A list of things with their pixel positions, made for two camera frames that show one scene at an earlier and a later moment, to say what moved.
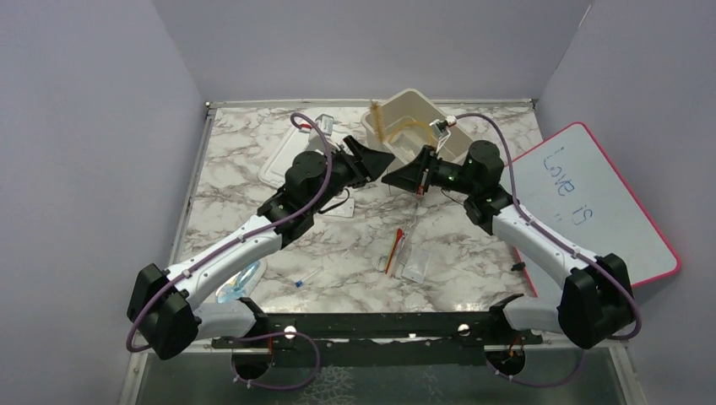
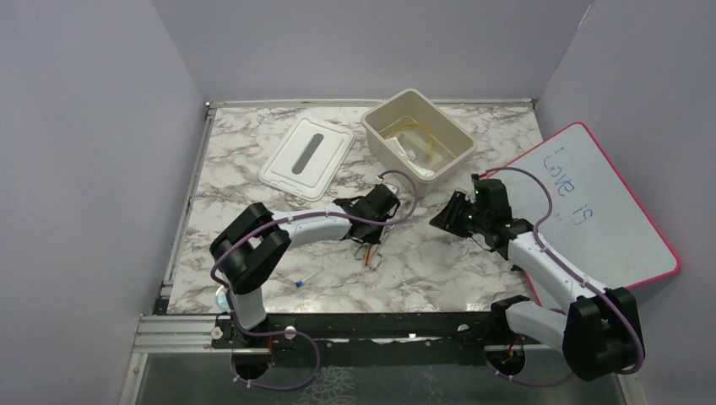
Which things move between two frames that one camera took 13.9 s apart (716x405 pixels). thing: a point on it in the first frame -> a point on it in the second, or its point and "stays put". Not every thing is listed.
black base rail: x=380 y=338 stays put
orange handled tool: x=398 y=235 -> x=368 y=255
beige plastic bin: x=413 y=122 stays put
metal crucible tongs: x=398 y=267 -> x=371 y=251
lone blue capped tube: x=299 y=283 stays put
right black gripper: x=408 y=177 -> x=448 y=220
